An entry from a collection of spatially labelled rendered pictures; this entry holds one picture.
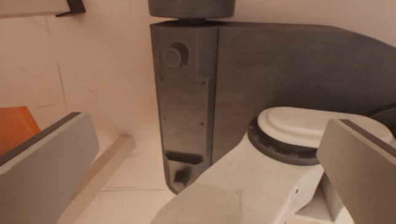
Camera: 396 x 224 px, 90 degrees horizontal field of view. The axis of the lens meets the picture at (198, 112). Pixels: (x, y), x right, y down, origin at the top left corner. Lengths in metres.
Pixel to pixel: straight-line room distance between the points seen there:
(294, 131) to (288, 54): 0.17
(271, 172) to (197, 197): 0.12
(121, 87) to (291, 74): 0.58
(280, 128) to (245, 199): 0.13
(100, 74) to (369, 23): 0.82
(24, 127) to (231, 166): 0.55
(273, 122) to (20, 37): 0.94
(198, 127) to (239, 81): 0.16
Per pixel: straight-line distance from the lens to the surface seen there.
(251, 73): 0.46
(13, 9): 0.66
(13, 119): 0.71
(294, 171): 0.34
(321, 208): 0.50
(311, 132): 0.36
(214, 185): 0.29
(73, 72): 0.91
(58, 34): 0.90
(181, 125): 0.53
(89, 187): 0.75
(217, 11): 0.45
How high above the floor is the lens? 0.61
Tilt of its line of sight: 58 degrees down
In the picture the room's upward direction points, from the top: 153 degrees counter-clockwise
